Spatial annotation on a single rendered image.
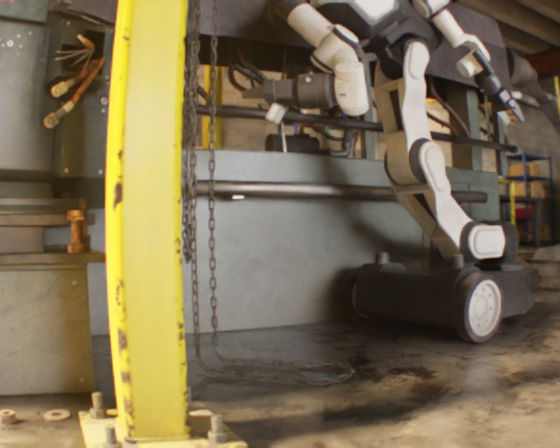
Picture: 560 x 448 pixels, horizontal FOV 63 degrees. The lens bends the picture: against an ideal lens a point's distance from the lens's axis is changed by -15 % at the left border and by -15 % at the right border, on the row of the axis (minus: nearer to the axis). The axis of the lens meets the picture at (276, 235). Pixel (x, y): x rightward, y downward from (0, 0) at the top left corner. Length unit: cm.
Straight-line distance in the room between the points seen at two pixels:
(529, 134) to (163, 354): 1092
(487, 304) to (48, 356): 117
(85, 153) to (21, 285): 30
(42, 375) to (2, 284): 20
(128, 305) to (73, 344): 35
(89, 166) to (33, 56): 28
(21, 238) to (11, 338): 20
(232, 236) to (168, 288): 101
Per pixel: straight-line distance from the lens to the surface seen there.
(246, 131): 713
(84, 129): 106
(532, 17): 421
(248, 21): 197
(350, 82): 119
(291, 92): 121
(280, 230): 180
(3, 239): 101
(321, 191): 177
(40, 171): 109
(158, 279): 73
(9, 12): 115
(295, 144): 198
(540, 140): 1174
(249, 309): 177
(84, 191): 117
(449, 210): 171
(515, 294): 175
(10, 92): 109
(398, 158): 163
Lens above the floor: 32
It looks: level
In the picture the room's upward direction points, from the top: 1 degrees counter-clockwise
